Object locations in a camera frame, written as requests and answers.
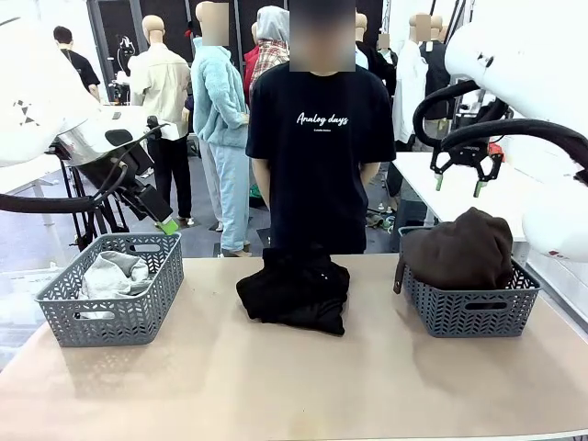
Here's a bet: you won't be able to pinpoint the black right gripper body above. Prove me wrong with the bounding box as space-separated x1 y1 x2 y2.
440 136 496 169

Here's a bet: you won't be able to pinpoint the plain white table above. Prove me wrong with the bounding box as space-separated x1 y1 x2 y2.
0 153 63 226

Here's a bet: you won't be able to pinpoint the mannequin in red top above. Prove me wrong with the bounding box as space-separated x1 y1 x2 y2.
243 21 261 102

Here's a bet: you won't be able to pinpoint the black leaning stand poles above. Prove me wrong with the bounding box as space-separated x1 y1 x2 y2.
447 0 465 42

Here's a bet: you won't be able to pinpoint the mannequin in teal fleece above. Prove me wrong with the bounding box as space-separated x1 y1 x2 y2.
190 0 253 258

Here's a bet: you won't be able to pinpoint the mannequin in plaid hooded shirt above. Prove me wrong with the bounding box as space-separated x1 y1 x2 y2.
250 5 291 93

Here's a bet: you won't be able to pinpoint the mannequin in white shirt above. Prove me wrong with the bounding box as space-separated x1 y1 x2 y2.
393 12 431 153

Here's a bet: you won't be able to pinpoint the mannequin in cream shirt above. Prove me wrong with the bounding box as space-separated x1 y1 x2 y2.
128 14 194 226

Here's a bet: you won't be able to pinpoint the grey plastic lattice basket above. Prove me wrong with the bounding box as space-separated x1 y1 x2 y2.
35 232 185 348
397 224 542 339

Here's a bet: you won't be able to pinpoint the black sleeved arm cable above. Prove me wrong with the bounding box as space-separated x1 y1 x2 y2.
412 80 588 174
0 122 169 215

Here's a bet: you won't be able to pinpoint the person in black t-shirt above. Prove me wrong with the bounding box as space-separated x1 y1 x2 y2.
245 0 397 256

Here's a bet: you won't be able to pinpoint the black garment with snap button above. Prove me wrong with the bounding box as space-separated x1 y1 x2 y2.
235 243 352 336

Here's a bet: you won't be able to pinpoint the black sleeved left arm cable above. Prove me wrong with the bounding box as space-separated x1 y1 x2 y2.
0 122 169 215

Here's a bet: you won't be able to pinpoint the light grey garment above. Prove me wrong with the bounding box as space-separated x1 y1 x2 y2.
81 250 153 321

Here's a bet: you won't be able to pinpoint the dark brown garment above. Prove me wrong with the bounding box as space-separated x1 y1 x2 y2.
393 206 515 295

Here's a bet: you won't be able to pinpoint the background person in black shirt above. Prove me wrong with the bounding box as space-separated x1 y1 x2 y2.
52 26 102 105

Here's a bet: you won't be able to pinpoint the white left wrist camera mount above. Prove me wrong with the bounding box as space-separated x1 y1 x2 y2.
145 115 181 140

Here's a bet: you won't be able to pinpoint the mannequin in black shirt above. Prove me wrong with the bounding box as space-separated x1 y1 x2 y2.
420 14 460 134

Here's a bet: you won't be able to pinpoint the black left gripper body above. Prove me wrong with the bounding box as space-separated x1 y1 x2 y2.
75 141 157 208

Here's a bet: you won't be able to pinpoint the black sleeved right arm cable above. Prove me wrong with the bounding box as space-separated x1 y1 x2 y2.
412 80 588 174

